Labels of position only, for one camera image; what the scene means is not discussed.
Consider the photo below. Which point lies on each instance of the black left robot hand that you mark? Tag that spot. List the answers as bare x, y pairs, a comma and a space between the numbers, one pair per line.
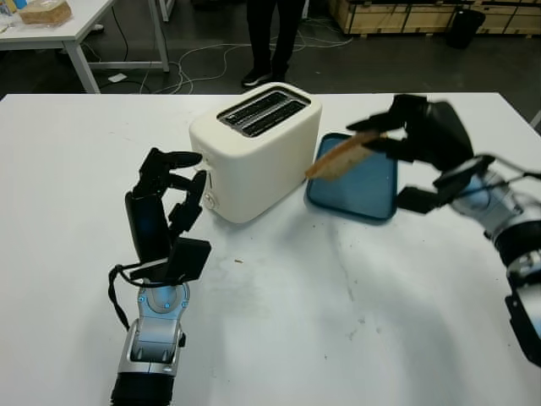
145, 224

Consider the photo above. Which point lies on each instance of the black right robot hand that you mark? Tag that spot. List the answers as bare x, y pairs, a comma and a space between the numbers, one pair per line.
448, 131

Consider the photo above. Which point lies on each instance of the seeded bread slice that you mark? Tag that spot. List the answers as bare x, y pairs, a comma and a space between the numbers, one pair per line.
338, 162

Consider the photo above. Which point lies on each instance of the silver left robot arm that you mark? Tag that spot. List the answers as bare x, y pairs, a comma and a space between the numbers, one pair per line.
152, 338

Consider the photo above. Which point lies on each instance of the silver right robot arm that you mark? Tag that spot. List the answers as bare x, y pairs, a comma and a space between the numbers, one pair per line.
520, 228

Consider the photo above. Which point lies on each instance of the teal plastic tray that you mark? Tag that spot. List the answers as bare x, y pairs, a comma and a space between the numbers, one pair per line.
359, 194

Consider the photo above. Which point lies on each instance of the cream two-slot toaster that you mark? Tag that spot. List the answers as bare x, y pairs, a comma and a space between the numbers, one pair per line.
253, 169

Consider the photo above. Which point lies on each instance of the bagged bread loaf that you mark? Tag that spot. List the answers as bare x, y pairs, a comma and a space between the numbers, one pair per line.
44, 12

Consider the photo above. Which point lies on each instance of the black trash bin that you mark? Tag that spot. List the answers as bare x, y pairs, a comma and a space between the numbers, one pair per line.
465, 27

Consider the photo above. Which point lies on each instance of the wooden crate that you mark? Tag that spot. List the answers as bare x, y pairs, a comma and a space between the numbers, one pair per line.
380, 17

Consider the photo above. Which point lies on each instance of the white floor plate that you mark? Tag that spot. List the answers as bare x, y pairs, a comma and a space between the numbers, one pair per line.
117, 78

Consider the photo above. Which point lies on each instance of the person in black clothes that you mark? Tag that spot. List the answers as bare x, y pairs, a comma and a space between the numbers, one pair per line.
262, 42

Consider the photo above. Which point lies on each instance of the white side table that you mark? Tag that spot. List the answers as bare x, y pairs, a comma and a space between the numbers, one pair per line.
84, 25

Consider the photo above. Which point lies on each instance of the blue yellow packet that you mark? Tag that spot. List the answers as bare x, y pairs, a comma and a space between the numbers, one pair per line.
6, 7

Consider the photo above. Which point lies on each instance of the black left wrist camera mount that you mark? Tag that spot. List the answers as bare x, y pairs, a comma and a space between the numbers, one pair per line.
188, 258

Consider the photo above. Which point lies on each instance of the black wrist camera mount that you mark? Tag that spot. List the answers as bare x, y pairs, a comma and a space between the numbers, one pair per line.
188, 258
420, 201

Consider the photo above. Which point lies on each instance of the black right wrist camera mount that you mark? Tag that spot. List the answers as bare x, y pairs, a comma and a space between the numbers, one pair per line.
420, 201

